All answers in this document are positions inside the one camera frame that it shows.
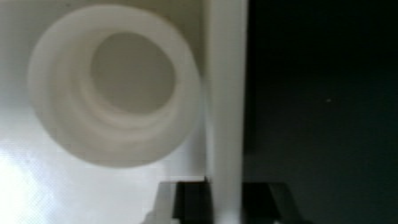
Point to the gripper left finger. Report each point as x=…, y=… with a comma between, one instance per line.
x=184, y=203

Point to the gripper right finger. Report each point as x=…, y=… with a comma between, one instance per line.
x=269, y=204

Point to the white square tabletop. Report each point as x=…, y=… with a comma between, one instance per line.
x=121, y=107

